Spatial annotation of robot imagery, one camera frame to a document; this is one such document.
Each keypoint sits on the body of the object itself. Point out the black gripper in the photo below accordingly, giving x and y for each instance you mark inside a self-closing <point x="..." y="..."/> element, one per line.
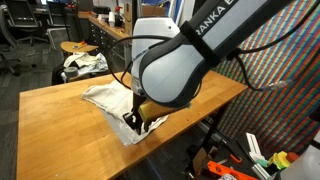
<point x="133" y="118"/>

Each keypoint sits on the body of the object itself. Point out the white towel with grey tape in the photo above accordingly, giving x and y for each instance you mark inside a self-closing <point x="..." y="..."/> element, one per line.
<point x="114" y="100"/>

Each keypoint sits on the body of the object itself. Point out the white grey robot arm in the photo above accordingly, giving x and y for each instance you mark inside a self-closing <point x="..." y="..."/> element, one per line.
<point x="170" y="61"/>

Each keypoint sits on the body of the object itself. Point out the crumpled white cloth pile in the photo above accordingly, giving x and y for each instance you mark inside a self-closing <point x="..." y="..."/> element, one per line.
<point x="87" y="63"/>

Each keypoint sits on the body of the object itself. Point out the orange plastic tool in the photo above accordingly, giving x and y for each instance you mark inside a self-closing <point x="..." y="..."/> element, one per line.
<point x="223" y="170"/>

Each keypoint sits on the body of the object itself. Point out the wooden workbench with drawers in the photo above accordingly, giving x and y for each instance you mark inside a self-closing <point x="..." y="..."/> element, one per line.
<point x="99" y="33"/>

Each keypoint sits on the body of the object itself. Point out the small round wooden table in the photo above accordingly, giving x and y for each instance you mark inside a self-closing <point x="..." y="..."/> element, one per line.
<point x="72" y="47"/>

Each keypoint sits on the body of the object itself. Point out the white paper cup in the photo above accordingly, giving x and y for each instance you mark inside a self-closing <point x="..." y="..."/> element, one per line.
<point x="111" y="19"/>

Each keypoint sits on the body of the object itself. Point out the yellow green plastic object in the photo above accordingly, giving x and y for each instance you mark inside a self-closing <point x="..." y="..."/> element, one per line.
<point x="279" y="160"/>

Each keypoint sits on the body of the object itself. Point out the black office chair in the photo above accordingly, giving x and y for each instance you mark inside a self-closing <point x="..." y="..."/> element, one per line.
<point x="22" y="17"/>

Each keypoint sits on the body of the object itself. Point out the black table leg frame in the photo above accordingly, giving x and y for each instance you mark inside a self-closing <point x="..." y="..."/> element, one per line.
<point x="212" y="120"/>

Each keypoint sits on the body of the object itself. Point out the grey duct tape roll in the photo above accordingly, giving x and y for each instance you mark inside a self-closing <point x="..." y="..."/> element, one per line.
<point x="71" y="72"/>

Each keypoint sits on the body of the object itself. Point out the white plastic bracket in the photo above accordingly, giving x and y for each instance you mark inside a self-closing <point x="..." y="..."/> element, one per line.
<point x="254" y="149"/>

